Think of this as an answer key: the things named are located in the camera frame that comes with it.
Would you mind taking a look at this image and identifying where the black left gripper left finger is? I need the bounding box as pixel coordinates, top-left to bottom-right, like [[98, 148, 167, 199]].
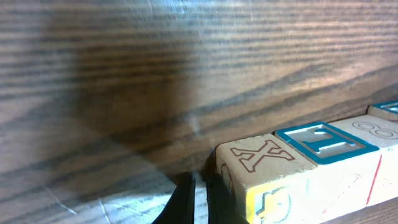
[[152, 172, 195, 224]]

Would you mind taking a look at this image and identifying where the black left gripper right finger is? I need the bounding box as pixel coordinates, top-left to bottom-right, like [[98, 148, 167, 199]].
[[206, 174, 248, 224]]

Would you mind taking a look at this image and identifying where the yellow block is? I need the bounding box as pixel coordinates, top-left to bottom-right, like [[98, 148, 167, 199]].
[[215, 134, 316, 223]]

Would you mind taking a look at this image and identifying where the white red-sided block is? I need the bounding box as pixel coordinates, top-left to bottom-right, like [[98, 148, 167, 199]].
[[331, 115, 397, 207]]

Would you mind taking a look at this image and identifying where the white outline block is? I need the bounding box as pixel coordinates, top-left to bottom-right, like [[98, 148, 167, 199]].
[[367, 101, 398, 122]]

